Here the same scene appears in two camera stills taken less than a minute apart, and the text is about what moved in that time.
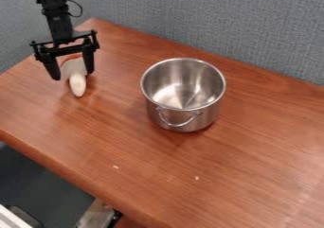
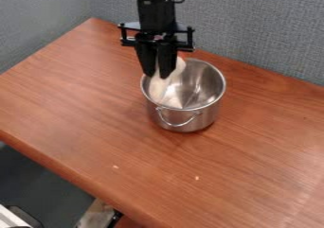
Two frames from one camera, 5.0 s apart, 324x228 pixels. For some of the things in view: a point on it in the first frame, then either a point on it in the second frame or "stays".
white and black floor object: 13,218 stays
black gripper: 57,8 → 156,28
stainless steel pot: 182,89 stays
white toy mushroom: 73,70 → 163,87
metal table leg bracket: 100,216 stays
